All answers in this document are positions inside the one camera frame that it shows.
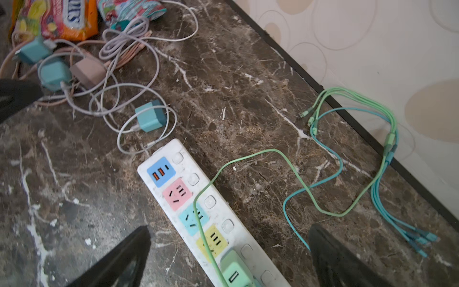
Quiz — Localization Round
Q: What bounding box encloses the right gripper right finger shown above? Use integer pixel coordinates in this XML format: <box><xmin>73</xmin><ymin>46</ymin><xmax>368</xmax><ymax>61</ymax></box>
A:
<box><xmin>308</xmin><ymin>224</ymin><xmax>392</xmax><ymax>287</ymax></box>

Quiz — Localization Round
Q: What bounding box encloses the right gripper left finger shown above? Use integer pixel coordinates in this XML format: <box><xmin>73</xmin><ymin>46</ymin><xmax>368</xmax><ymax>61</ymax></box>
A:
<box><xmin>69</xmin><ymin>226</ymin><xmax>151</xmax><ymax>287</ymax></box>

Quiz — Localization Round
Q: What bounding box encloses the light green cable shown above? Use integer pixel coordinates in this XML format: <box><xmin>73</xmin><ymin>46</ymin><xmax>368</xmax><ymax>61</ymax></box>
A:
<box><xmin>192</xmin><ymin>87</ymin><xmax>399</xmax><ymax>287</ymax></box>

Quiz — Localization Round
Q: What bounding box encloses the white multicolour power strip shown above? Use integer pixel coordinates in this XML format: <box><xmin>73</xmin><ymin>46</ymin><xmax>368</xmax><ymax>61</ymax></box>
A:
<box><xmin>137</xmin><ymin>139</ymin><xmax>289</xmax><ymax>287</ymax></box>

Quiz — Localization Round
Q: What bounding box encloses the teal multi-head cable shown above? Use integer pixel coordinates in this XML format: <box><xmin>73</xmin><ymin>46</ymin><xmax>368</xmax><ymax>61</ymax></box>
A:
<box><xmin>282</xmin><ymin>106</ymin><xmax>440</xmax><ymax>259</ymax></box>

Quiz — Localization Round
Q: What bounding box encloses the light green charger plug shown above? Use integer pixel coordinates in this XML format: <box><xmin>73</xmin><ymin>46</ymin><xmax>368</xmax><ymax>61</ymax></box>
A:
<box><xmin>221</xmin><ymin>249</ymin><xmax>255</xmax><ymax>287</ymax></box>

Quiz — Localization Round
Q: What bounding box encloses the white USB cable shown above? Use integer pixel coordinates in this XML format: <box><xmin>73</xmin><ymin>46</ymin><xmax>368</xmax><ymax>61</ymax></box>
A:
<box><xmin>88</xmin><ymin>83</ymin><xmax>178</xmax><ymax>155</ymax></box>

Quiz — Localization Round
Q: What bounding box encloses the pink charger plug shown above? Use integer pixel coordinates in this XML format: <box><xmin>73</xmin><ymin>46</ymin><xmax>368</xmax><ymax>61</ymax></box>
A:
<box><xmin>69</xmin><ymin>57</ymin><xmax>106</xmax><ymax>89</ymax></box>

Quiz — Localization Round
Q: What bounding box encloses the pink multi-head cable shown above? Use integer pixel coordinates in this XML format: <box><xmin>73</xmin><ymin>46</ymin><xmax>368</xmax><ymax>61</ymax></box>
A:
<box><xmin>0</xmin><ymin>30</ymin><xmax>153</xmax><ymax>108</ymax></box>

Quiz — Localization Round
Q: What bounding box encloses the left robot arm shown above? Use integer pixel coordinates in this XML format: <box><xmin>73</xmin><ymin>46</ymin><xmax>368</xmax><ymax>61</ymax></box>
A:
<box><xmin>1</xmin><ymin>79</ymin><xmax>44</xmax><ymax>124</ymax></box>

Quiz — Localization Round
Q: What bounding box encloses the teal charger plug small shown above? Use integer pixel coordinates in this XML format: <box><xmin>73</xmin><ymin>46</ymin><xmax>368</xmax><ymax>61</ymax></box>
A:
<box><xmin>39</xmin><ymin>58</ymin><xmax>72</xmax><ymax>92</ymax></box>

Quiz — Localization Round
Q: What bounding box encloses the orange Fox's candy bag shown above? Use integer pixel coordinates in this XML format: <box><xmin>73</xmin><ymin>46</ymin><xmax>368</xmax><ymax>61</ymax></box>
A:
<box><xmin>10</xmin><ymin>0</ymin><xmax>99</xmax><ymax>41</ymax></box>

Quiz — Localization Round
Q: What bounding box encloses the teal candy bag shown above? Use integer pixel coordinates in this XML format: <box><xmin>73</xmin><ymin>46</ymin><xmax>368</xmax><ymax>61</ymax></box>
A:
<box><xmin>96</xmin><ymin>0</ymin><xmax>167</xmax><ymax>26</ymax></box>

